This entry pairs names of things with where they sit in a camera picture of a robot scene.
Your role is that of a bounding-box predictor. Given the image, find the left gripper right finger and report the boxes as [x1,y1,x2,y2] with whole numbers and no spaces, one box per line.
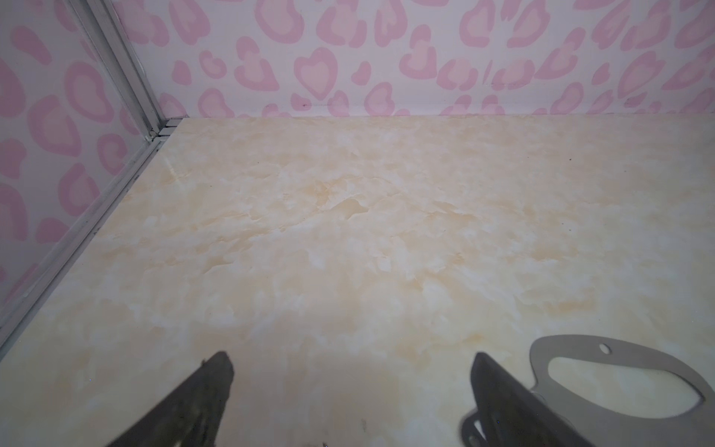
[468,352,590,447]

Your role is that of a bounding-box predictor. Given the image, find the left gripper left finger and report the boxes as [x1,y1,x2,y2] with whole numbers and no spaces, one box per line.
[110,351,235,446]

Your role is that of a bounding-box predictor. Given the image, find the left corner aluminium post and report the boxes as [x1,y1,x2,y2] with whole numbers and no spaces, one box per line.
[68,0,182,141]

